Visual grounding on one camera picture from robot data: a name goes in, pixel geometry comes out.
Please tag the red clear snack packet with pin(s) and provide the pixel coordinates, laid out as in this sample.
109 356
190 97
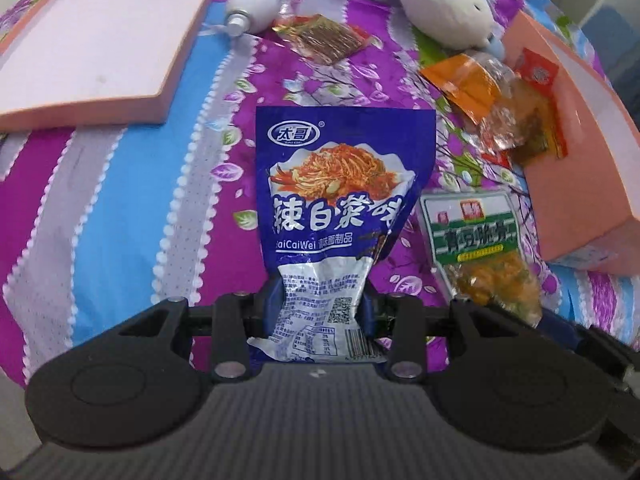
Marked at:
540 110

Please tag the orange snack packet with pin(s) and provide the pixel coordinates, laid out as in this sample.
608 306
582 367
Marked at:
462 85

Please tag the blue snack packet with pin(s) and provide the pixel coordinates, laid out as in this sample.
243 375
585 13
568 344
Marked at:
330 200

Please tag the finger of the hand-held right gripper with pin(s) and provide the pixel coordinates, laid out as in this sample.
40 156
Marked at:
562 327

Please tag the pink cardboard box lid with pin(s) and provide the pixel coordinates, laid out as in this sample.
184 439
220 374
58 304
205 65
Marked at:
100 35

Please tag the green snack packet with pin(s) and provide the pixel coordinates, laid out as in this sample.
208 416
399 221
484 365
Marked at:
470 232

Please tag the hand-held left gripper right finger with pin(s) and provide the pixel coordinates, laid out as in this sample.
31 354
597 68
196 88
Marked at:
367 310

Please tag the pink cardboard box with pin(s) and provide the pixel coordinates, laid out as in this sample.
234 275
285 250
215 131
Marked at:
575 150

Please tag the floral striped bedsheet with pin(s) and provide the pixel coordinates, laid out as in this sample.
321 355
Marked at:
150 210

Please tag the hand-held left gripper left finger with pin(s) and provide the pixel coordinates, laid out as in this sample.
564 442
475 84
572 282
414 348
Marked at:
262 307

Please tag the white blue plush toy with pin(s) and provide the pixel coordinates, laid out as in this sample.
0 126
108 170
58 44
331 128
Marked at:
445 5

